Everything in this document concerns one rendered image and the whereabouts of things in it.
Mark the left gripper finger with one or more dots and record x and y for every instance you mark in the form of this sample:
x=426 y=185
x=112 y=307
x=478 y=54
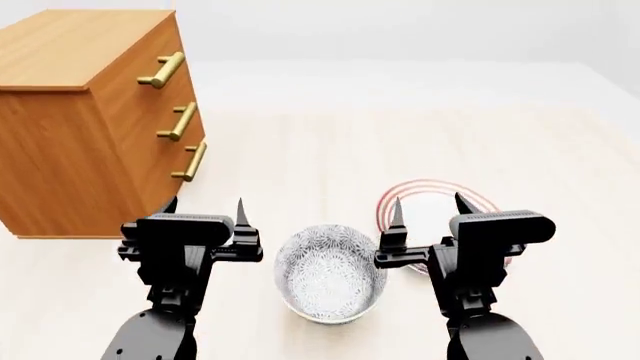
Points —
x=170 y=207
x=244 y=228

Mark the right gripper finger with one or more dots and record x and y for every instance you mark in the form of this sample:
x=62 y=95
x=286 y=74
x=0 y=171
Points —
x=467 y=206
x=396 y=232

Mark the wooden three-drawer cabinet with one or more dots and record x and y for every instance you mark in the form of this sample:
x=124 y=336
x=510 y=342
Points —
x=55 y=142

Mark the white plate with red rings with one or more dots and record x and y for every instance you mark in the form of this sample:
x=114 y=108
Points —
x=427 y=210

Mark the patterned glass bowl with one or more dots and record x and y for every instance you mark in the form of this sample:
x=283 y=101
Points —
x=330 y=273

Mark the left gripper black camera box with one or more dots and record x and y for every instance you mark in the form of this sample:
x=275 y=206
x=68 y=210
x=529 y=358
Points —
x=182 y=228

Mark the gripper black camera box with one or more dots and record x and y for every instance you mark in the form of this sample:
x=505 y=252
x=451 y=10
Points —
x=505 y=227
x=182 y=228

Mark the right gripper black camera box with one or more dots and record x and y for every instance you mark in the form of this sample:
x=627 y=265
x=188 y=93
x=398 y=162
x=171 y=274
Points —
x=505 y=227

